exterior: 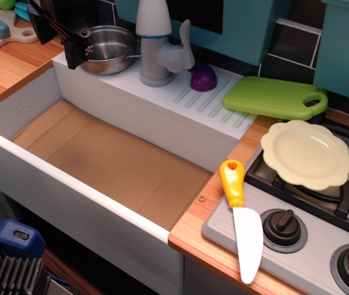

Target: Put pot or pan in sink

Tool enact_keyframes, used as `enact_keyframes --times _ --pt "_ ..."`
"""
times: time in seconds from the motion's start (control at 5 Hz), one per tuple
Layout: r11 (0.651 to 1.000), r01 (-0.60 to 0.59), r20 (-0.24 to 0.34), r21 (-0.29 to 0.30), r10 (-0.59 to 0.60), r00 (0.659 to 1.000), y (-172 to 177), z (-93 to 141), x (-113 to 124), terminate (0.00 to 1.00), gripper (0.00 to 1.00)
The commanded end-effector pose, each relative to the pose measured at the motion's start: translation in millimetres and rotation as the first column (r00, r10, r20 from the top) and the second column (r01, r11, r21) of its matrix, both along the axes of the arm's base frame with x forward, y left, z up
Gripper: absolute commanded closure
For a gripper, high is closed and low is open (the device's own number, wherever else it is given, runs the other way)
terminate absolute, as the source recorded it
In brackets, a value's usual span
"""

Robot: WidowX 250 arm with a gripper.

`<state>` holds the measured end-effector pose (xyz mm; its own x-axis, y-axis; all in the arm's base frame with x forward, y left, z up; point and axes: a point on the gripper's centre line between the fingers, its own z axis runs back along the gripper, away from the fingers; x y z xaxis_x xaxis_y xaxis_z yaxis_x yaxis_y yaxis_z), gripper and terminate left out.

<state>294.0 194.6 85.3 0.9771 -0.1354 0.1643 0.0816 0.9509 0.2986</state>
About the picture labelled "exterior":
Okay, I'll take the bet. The brown cardboard sheet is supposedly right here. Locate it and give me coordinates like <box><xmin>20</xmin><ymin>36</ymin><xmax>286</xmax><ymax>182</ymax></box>
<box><xmin>13</xmin><ymin>100</ymin><xmax>212</xmax><ymax>230</ymax></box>

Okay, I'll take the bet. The green plastic cutting board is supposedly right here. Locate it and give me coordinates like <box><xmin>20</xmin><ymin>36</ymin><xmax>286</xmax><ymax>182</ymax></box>
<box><xmin>222</xmin><ymin>76</ymin><xmax>328</xmax><ymax>120</ymax></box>

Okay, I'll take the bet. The stainless steel pot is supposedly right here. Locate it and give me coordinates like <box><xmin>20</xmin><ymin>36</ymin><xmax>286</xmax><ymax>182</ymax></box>
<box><xmin>80</xmin><ymin>25</ymin><xmax>141</xmax><ymax>75</ymax></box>

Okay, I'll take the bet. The purple toy eggplant half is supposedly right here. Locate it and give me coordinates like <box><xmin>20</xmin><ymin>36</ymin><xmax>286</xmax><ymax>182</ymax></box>
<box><xmin>190</xmin><ymin>62</ymin><xmax>218</xmax><ymax>92</ymax></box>

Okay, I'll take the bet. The cream scalloped plate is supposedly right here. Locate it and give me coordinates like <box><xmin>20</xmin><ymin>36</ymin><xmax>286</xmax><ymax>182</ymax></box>
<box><xmin>261</xmin><ymin>120</ymin><xmax>349</xmax><ymax>191</ymax></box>

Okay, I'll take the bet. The grey toy stove top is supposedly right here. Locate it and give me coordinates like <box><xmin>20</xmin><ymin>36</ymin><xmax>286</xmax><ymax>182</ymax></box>
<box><xmin>201</xmin><ymin>116</ymin><xmax>349</xmax><ymax>295</ymax></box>

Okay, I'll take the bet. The white toy sink basin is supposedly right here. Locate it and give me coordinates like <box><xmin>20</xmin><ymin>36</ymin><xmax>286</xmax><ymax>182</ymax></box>
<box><xmin>0</xmin><ymin>54</ymin><xmax>254</xmax><ymax>294</ymax></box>

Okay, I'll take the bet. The blue toy utensil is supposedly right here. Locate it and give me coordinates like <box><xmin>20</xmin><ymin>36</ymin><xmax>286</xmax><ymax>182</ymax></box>
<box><xmin>14</xmin><ymin>1</ymin><xmax>30</xmax><ymax>22</ymax></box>

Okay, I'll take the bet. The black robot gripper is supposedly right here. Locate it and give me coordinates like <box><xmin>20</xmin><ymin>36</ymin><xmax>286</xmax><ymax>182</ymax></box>
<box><xmin>28</xmin><ymin>0</ymin><xmax>93</xmax><ymax>69</ymax></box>

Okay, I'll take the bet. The black burner grate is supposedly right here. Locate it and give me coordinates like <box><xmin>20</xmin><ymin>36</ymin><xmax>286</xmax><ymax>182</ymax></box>
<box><xmin>245</xmin><ymin>113</ymin><xmax>349</xmax><ymax>232</ymax></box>

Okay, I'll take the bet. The blue clamp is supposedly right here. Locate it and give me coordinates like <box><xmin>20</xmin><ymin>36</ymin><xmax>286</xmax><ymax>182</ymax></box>
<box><xmin>0</xmin><ymin>219</ymin><xmax>46</xmax><ymax>259</ymax></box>

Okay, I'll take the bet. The green toy vegetable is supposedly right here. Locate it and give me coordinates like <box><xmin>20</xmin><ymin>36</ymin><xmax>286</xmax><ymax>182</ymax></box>
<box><xmin>0</xmin><ymin>0</ymin><xmax>16</xmax><ymax>10</ymax></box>

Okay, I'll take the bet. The yellow handled toy knife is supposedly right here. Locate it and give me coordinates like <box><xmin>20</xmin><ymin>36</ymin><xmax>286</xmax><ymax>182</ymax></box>
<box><xmin>219</xmin><ymin>160</ymin><xmax>264</xmax><ymax>285</ymax></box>

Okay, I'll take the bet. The grey toy faucet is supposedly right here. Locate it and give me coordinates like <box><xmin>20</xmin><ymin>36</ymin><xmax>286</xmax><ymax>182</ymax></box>
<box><xmin>136</xmin><ymin>0</ymin><xmax>195</xmax><ymax>87</ymax></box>

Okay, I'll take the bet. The teal cabinet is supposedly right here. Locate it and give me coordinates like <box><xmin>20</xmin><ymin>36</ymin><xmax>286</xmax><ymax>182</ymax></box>
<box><xmin>313</xmin><ymin>0</ymin><xmax>349</xmax><ymax>97</ymax></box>
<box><xmin>114</xmin><ymin>0</ymin><xmax>294</xmax><ymax>67</ymax></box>

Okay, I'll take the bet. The black ribbed heat sink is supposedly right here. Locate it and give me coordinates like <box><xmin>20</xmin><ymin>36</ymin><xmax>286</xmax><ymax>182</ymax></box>
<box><xmin>0</xmin><ymin>256</ymin><xmax>50</xmax><ymax>294</ymax></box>

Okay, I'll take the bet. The teal cabinet right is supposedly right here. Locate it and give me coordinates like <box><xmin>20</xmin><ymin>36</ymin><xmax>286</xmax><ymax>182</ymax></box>
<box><xmin>313</xmin><ymin>0</ymin><xmax>349</xmax><ymax>97</ymax></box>

